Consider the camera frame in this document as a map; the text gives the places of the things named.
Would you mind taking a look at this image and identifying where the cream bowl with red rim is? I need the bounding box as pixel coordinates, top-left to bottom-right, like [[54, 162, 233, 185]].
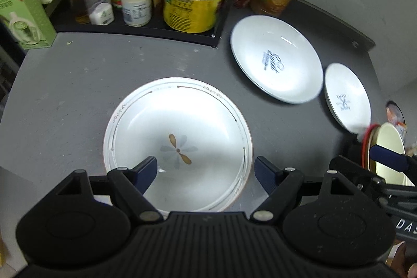
[[362, 123, 414, 186]]

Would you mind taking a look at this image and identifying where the small white bakery plate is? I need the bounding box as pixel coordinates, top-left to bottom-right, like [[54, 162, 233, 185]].
[[324, 63, 372, 134]]

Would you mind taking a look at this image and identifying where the white plate with flower pattern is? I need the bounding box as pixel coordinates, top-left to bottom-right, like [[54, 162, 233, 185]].
[[102, 78, 253, 215]]

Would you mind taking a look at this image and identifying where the white plate with blue script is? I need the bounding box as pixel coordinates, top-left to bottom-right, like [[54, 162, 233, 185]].
[[230, 15, 324, 104]]

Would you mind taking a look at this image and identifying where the person's right hand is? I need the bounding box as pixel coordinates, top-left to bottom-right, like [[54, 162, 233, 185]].
[[407, 263, 417, 278]]

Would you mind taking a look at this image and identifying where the brown cup with packets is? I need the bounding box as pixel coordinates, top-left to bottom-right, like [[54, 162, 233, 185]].
[[385, 100, 407, 143]]

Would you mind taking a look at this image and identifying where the small clear salt shaker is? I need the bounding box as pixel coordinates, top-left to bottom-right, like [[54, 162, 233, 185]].
[[85, 0, 114, 25]]

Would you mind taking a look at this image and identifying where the green paper carton box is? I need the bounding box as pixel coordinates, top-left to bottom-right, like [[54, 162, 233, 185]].
[[0, 0, 57, 50]]

